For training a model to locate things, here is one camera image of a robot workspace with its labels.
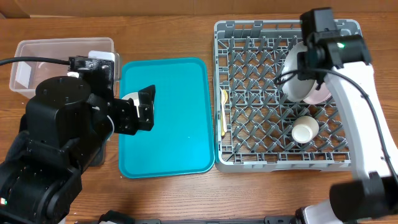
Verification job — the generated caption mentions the white pink-rimmed plate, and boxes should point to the white pink-rimmed plate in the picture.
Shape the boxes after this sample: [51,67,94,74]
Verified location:
[303,83,331,105]

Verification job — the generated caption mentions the clear plastic waste bin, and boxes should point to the clear plastic waste bin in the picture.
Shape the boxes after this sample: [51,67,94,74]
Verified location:
[9,37,115,98]

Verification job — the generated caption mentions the light grey plate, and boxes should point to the light grey plate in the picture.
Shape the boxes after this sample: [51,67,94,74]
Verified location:
[282,42,315,102]

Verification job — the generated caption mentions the grey dishwasher rack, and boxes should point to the grey dishwasher rack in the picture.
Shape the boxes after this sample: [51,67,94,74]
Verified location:
[213,20,352,172]

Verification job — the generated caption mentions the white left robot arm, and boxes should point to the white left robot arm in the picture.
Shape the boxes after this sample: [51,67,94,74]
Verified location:
[1,56,155,223]

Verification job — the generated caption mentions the black waste tray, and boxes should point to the black waste tray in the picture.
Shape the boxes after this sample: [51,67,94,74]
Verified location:
[19,115,106,167]

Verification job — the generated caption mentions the cream plastic cup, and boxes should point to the cream plastic cup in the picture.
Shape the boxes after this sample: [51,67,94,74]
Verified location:
[291,116,319,144]

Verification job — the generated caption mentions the yellow plastic spoon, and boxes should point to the yellow plastic spoon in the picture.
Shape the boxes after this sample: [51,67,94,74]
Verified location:
[220,89,228,137]

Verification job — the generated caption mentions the grey bowl of rice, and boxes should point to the grey bowl of rice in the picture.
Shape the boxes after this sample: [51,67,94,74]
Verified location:
[122,91,154,117]

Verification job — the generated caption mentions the teal plastic tray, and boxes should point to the teal plastic tray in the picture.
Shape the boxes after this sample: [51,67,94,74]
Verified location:
[119,57,215,179]

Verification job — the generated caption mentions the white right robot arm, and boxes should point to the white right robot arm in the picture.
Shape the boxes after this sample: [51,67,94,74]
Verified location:
[296,7,397,223]

